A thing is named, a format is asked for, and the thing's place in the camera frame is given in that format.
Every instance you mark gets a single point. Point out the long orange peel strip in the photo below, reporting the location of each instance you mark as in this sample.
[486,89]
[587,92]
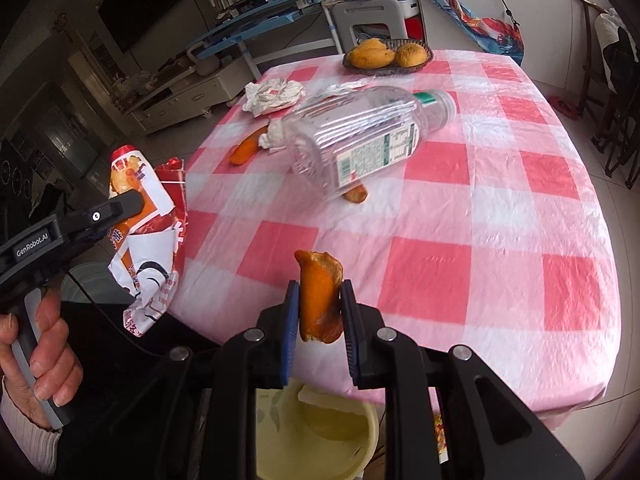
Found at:
[245,150]

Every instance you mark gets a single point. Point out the small orange peel piece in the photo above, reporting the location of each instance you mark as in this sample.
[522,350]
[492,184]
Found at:
[356,194]

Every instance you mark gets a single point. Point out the person's left forearm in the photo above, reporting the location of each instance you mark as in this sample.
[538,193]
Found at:
[25,427]

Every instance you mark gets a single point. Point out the person's left hand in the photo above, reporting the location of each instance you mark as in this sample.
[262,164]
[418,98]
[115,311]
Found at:
[57,360]

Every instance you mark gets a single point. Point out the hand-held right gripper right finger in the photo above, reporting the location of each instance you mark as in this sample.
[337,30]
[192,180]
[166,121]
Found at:
[350,332]

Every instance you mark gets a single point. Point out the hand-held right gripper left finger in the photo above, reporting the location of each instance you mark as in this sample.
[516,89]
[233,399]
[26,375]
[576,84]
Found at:
[290,332]

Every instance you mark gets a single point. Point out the grey round bin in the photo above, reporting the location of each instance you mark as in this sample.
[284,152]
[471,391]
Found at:
[95,285]

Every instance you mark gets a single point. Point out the small yellow mango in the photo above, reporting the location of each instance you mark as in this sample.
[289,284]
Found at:
[412,55]

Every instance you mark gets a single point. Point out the dark wicker basket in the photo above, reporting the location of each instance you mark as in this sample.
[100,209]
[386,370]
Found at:
[385,71]

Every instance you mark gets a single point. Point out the white wall cabinets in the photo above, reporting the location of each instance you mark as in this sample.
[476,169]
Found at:
[540,0]

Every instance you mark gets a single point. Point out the red box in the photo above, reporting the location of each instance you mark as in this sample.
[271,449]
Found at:
[414,27]

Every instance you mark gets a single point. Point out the red white snack packet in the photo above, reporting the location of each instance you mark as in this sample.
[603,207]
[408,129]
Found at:
[145,265]

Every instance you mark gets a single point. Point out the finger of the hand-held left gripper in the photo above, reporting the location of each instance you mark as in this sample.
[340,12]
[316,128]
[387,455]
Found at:
[120,207]

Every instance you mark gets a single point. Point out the black and white cloth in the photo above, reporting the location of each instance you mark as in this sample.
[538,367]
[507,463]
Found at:
[607,30]

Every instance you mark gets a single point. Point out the pink kettlebell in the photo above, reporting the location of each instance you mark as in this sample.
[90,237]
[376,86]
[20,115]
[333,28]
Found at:
[206,66]

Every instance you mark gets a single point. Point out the blue study desk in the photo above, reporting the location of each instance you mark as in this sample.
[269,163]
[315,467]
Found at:
[240,25]

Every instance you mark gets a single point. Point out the black television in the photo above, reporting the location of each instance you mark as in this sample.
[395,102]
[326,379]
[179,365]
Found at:
[140,5]

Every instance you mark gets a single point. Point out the pink checked tablecloth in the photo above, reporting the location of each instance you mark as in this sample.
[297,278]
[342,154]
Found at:
[450,210]

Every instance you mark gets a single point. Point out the clear plastic bottle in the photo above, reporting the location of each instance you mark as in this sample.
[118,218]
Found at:
[350,130]

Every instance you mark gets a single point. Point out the white tissue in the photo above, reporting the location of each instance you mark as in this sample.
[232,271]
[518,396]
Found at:
[272,135]

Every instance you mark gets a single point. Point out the white plastic stool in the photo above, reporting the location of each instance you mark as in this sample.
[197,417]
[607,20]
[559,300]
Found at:
[370,12]

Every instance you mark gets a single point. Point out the crumpled plastic bags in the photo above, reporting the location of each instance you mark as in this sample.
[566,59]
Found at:
[137,85]

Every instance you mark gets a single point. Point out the crumpled white paper wrapper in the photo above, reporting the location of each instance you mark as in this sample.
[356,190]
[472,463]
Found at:
[270,97]

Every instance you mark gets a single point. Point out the curled orange peel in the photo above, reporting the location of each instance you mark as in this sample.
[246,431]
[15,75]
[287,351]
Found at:
[315,285]

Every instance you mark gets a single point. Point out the crumpled clear plastic wrapper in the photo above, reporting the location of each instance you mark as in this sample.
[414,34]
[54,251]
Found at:
[337,90]

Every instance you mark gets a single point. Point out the colourful printed bag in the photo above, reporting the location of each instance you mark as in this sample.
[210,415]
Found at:
[480,25]

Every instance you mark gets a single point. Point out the yellow plastic bucket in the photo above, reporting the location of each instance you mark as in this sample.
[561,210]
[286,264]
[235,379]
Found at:
[270,440]

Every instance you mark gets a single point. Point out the dark wooden chair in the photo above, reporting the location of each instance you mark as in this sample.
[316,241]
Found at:
[620,125]

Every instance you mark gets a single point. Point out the white television cabinet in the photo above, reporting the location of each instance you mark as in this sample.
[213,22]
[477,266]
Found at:
[175,100]

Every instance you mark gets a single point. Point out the large yellow mango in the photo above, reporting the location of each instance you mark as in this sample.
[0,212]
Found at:
[370,55]

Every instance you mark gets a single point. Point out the red slipper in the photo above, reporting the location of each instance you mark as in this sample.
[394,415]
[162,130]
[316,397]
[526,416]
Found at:
[565,107]

